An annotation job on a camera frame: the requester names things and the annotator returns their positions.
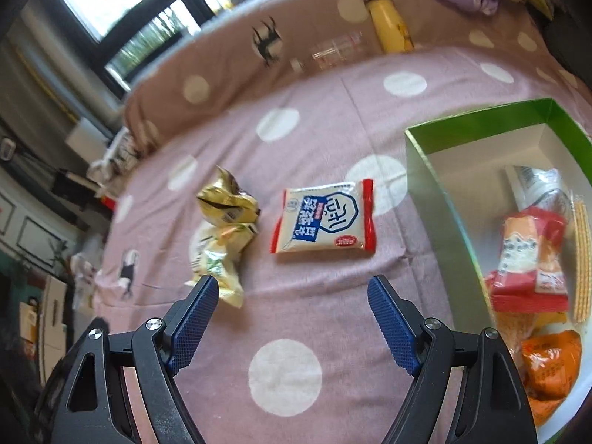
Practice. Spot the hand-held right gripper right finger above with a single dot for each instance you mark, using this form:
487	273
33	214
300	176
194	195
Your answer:
393	323

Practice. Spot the striped crumpled cloth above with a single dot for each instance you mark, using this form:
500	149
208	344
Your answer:
120	152

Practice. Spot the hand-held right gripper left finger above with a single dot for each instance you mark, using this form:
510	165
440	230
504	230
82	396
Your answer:
192	328

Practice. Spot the silver snack packet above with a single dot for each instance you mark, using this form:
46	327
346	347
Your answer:
532	185

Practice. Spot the pale yellow snack packet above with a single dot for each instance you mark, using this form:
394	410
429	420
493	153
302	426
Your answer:
217	259

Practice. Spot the yellow bottle with red cap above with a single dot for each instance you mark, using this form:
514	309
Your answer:
391	23

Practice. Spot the clear-wrapped cracker pack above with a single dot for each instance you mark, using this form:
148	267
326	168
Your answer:
582	259

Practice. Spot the green cardboard box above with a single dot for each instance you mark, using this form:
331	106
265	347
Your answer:
439	203

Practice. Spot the red snack packet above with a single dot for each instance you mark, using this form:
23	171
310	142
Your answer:
527	259

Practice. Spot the white paper roll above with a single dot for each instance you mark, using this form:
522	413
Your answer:
85	138

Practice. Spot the orange snack packet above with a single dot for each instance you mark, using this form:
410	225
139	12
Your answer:
550	365

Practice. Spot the yellow-orange textured packet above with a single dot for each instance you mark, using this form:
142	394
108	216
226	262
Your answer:
527	328

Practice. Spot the crumpled yellow snack packet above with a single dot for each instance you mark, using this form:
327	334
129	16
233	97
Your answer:
226	203

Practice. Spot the clear plastic bottle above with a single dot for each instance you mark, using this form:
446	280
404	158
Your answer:
333	51

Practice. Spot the cream red-edged snack packet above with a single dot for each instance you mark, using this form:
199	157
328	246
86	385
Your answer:
319	217

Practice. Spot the crumpled clear plastic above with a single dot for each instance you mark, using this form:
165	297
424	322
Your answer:
85	282

